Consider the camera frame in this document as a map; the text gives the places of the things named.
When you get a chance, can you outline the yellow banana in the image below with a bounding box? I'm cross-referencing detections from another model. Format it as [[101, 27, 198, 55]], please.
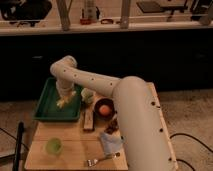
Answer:
[[56, 97, 72, 109]]

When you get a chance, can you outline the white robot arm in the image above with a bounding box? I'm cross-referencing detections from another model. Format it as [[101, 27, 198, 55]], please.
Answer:
[[50, 56, 177, 171]]

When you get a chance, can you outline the clear plastic cup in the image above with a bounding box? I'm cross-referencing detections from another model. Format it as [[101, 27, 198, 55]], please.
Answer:
[[81, 88, 94, 104]]

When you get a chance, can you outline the green plastic cup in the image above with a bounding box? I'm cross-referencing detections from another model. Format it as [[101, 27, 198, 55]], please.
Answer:
[[45, 138, 62, 155]]

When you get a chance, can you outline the green plastic tray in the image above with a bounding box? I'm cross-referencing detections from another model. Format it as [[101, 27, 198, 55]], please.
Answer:
[[34, 77, 82, 122]]

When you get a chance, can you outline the wooden block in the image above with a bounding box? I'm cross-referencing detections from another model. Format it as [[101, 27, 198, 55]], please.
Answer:
[[83, 109, 94, 131]]

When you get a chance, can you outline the dark brown bowl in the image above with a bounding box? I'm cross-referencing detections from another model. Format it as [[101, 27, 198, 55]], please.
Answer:
[[94, 98, 115, 119]]

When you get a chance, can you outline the orange fruit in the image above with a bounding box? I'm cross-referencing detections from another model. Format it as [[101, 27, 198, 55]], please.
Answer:
[[99, 105, 111, 116]]

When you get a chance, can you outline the black pole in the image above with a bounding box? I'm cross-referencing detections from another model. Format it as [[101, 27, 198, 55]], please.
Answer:
[[12, 122, 24, 171]]

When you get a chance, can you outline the brown grape bunch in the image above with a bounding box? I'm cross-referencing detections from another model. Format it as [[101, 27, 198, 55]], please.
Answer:
[[104, 119, 118, 134]]

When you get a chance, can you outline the blue cloth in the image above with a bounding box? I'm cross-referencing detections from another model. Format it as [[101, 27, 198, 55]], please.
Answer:
[[99, 132, 123, 155]]

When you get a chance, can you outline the silver fork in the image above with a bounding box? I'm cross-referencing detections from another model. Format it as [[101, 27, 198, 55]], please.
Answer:
[[84, 152, 121, 167]]

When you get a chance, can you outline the red object on ledge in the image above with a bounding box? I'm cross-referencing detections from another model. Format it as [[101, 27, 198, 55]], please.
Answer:
[[80, 18, 92, 25]]

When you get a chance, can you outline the white bottle on ledge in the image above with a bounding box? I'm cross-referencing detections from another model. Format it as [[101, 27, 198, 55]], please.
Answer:
[[83, 0, 100, 22]]

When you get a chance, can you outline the black office chair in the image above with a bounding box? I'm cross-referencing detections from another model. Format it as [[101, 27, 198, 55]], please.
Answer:
[[0, 0, 52, 27]]

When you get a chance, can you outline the black floor cable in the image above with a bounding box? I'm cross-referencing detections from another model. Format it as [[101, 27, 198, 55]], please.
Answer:
[[169, 132, 213, 171]]

